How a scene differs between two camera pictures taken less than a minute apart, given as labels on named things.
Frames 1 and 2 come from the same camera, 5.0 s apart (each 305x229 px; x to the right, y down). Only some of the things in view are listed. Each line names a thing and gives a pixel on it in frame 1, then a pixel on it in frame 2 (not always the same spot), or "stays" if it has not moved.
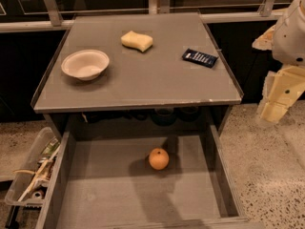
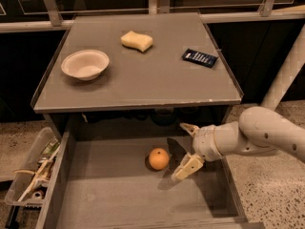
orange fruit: (158, 158) stays
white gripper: (290, 42) → (204, 142)
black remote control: (200, 58) stays
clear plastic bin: (31, 182) stays
